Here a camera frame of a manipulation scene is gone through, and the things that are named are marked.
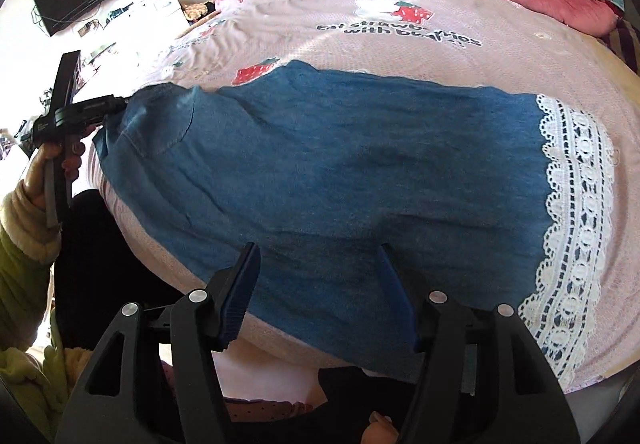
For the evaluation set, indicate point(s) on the person's left hand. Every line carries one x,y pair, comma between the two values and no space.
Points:
70,163

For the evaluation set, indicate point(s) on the white dresser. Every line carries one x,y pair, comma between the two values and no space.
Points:
160,7

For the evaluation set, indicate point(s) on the dark floral cloth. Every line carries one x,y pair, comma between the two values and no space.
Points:
196,12

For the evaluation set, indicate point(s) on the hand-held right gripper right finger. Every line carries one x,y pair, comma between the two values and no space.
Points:
400,304

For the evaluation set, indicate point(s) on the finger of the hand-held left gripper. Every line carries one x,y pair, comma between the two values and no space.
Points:
107,105

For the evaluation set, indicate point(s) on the blue denim pants lace trim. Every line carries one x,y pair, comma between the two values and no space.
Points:
325,164

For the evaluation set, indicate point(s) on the pink dotted cloth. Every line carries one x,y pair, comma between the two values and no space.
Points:
260,409

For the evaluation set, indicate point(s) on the person's legs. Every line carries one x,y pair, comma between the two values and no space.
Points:
95,254

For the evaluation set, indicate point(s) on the person's left forearm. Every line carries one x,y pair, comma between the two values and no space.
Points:
27,254

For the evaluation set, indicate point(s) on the pink strawberry printed bed sheet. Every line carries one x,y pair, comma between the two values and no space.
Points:
400,54

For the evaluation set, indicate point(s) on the purple striped pillow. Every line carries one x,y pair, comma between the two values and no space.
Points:
625,42

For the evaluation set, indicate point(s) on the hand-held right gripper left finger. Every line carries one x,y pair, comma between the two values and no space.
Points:
239,296

